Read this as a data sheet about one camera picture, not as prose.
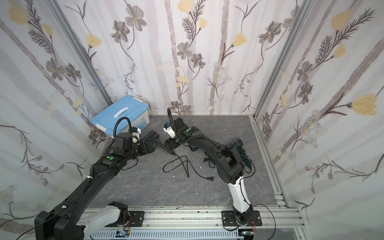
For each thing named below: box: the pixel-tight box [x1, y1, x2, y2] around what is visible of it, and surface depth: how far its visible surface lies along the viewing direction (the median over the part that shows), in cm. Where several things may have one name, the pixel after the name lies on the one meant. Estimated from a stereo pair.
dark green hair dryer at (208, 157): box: [202, 152, 216, 165], surface depth 97 cm
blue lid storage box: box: [91, 95, 150, 137], surface depth 100 cm
